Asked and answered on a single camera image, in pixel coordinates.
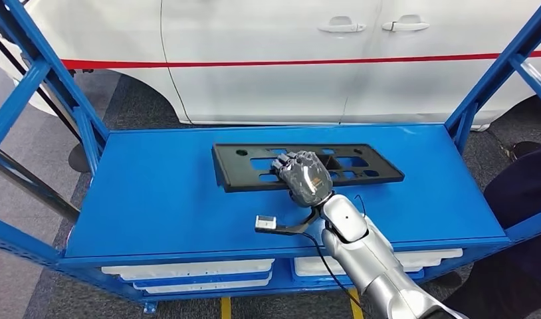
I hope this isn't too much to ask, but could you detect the clear plastic bin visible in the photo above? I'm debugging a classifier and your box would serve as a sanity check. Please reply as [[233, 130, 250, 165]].
[[100, 259, 276, 282], [391, 263, 426, 274], [293, 249, 464, 273], [140, 279, 272, 295]]

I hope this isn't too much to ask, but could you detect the black plastic panel part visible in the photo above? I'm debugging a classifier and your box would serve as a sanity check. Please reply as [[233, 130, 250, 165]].
[[211, 143, 405, 193]]

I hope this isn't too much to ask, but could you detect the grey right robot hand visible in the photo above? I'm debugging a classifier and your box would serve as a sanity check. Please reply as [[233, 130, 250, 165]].
[[270, 150, 334, 209]]

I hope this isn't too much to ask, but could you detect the person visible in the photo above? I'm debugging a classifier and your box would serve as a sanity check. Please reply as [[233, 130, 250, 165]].
[[442, 140, 541, 319]]

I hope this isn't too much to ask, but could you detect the blue metal shelf rack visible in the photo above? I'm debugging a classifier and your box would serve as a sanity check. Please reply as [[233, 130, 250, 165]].
[[0, 0, 541, 316]]

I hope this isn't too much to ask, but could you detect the white car with red stripe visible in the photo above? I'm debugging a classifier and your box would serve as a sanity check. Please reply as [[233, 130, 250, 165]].
[[0, 0, 541, 133]]

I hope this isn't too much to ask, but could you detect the black camera bracket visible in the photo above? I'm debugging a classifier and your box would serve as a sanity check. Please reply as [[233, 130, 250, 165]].
[[274, 205, 320, 237]]

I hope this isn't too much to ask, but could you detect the black camera cable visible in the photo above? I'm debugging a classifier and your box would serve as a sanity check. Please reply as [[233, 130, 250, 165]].
[[296, 231, 374, 319]]

